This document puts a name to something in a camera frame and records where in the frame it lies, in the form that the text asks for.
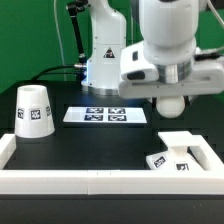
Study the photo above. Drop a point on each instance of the white marker plate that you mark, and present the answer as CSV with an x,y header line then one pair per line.
x,y
105,115

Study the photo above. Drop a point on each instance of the white lamp shade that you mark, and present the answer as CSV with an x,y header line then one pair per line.
x,y
33,116

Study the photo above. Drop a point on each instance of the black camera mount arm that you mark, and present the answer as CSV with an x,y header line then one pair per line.
x,y
74,8

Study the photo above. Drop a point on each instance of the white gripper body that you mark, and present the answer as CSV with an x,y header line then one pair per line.
x,y
191,78

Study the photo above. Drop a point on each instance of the white lamp bulb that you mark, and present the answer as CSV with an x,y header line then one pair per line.
x,y
170,107

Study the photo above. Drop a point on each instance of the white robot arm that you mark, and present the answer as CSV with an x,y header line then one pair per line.
x,y
164,63

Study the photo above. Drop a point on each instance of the white U-shaped frame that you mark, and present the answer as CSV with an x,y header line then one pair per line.
x,y
210,180

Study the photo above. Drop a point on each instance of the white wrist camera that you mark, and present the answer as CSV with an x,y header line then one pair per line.
x,y
134,66

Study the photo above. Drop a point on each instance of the white lamp base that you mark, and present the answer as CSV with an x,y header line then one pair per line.
x,y
176,157

